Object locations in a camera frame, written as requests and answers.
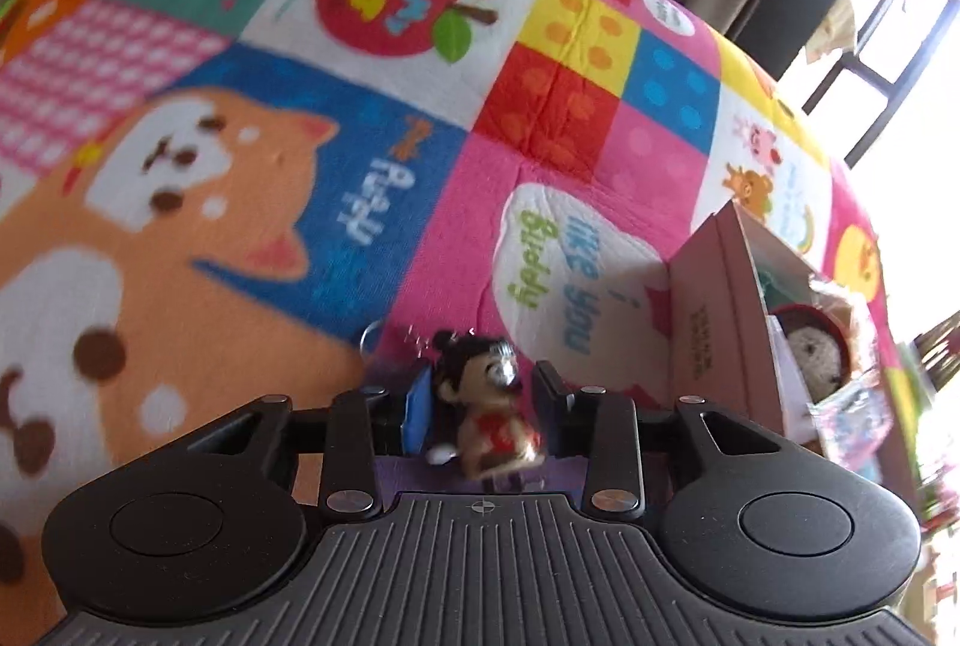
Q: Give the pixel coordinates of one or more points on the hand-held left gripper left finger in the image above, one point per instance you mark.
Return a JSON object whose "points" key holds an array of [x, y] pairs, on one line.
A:
{"points": [[417, 407]]}

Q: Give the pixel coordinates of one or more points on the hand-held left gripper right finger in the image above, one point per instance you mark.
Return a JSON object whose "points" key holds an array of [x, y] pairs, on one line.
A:
{"points": [[550, 406]]}

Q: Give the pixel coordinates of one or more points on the brown cardboard box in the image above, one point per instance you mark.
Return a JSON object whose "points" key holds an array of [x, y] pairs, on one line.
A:
{"points": [[720, 346]]}

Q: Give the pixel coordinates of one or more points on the colourful printed blanket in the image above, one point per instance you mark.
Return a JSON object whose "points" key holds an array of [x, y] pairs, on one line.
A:
{"points": [[315, 181]]}

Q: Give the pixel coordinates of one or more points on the clear wrapped packet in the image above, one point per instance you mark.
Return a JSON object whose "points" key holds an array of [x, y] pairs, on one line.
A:
{"points": [[851, 425]]}

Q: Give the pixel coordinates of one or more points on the black window frame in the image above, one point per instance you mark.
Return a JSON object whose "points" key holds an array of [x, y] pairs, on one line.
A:
{"points": [[877, 61]]}

